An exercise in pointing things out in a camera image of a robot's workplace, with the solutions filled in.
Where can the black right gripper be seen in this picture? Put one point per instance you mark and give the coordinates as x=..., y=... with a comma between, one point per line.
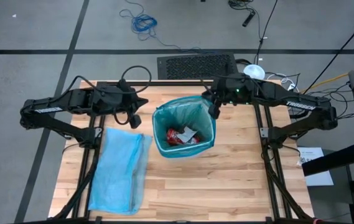
x=228, y=90

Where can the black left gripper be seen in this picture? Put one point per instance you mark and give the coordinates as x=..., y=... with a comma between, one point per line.
x=122, y=101

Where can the blue plastic trash bag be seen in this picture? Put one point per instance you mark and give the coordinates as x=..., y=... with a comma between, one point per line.
x=120, y=171

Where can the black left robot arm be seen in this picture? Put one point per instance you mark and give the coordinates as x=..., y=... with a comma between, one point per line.
x=71, y=99

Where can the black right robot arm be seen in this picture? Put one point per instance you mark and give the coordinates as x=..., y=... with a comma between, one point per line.
x=276, y=93

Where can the black perforated computer case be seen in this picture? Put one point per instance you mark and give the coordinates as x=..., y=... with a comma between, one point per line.
x=195, y=65

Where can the green wipes canister white lid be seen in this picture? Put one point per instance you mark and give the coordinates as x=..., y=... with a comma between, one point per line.
x=254, y=71

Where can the white power strip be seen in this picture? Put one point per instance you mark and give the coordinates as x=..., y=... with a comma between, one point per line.
x=291, y=87

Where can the black power strip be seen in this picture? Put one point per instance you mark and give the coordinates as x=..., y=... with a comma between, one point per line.
x=248, y=18

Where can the white printed paper sheet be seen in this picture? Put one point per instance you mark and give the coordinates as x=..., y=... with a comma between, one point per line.
x=312, y=154

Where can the black furniture beam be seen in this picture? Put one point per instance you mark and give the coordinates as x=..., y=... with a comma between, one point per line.
x=335, y=158

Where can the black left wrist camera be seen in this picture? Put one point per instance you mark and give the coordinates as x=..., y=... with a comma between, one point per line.
x=135, y=122

